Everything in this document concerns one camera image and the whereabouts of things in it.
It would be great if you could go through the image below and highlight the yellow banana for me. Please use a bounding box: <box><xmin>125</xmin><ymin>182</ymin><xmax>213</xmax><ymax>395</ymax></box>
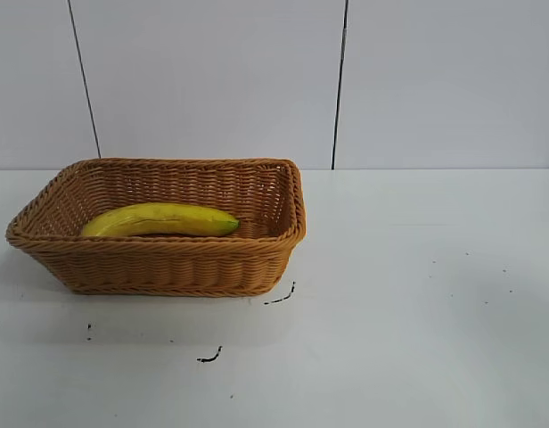
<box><xmin>79</xmin><ymin>202</ymin><xmax>242</xmax><ymax>238</ymax></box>

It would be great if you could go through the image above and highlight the tan woven wicker basket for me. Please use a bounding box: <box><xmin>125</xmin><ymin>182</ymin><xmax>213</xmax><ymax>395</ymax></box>
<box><xmin>5</xmin><ymin>156</ymin><xmax>308</xmax><ymax>298</ymax></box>

